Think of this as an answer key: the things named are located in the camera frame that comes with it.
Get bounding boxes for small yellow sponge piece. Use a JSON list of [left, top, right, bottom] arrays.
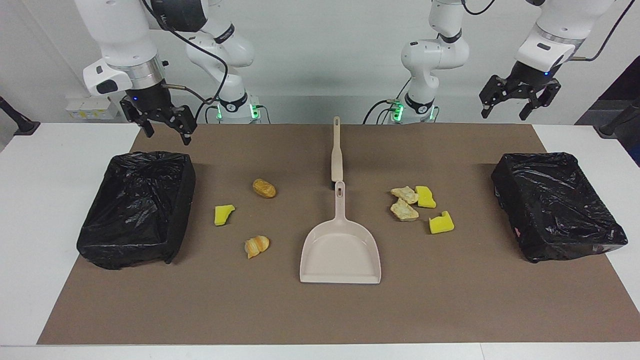
[[214, 204, 236, 227]]

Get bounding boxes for brown oval bread roll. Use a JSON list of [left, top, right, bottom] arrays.
[[252, 178, 277, 199]]

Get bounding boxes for yellow sponge green backing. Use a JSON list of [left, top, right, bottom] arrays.
[[415, 185, 437, 209]]

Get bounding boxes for pale torn bread piece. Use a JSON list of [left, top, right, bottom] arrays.
[[390, 186, 420, 205]]

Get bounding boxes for notched yellow sponge piece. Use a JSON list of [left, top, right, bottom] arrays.
[[428, 210, 455, 235]]

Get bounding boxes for striped croissant piece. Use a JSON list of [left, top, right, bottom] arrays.
[[244, 235, 271, 260]]

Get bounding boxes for crusty torn bread piece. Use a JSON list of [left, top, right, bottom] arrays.
[[390, 198, 420, 222]]

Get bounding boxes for beige hand brush black bristles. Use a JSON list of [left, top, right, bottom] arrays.
[[330, 116, 345, 190]]

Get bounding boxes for beige plastic dustpan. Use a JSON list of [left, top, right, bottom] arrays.
[[299, 181, 382, 285]]

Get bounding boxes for black bag lined bin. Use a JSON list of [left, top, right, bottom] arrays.
[[76, 151, 197, 271]]

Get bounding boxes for black lined bin pink mark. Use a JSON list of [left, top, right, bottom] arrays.
[[490, 152, 629, 264]]

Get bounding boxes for black stand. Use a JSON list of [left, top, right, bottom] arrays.
[[598, 97, 640, 138], [0, 96, 41, 137]]

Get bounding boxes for brown table mat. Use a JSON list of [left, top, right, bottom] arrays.
[[36, 123, 640, 346]]

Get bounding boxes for black base cable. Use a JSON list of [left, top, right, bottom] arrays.
[[194, 96, 222, 124], [362, 77, 413, 125]]

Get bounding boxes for white wall power strip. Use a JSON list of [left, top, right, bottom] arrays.
[[65, 96, 120, 121]]

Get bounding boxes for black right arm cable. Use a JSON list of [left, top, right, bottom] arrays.
[[141, 0, 230, 123]]

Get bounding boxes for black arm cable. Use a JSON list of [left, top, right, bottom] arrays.
[[460, 0, 637, 62], [141, 0, 230, 123]]

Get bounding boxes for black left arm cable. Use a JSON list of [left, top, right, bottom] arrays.
[[460, 0, 637, 62]]

